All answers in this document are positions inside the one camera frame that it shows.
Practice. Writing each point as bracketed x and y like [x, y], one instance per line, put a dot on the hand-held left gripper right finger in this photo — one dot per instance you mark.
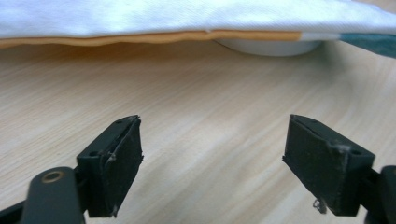
[323, 168]

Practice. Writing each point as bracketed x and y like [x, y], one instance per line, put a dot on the white round dish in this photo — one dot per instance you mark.
[271, 48]

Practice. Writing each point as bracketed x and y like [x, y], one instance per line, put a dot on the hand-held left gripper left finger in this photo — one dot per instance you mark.
[120, 161]

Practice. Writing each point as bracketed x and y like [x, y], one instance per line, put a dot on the white and green tote bag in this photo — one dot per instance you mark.
[174, 15]

